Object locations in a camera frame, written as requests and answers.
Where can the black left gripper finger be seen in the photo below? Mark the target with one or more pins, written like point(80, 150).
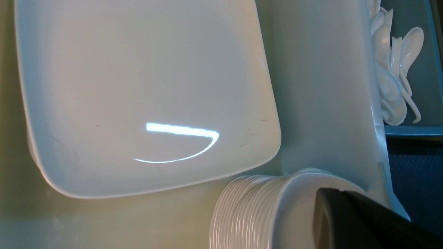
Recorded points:
point(350, 220)

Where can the white square rice plate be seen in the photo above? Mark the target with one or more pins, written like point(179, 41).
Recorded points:
point(128, 97)

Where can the top white stacked bowl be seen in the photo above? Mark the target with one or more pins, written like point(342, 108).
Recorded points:
point(294, 210)

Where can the stack of white bowls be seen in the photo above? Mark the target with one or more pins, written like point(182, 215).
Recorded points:
point(243, 213)

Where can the teal plastic spoon bin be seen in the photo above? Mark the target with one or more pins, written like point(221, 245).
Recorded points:
point(425, 74)

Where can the pile of white spoons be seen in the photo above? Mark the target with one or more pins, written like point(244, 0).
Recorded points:
point(394, 57)

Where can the large white plastic tub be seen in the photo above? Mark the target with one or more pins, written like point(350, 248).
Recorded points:
point(322, 71)

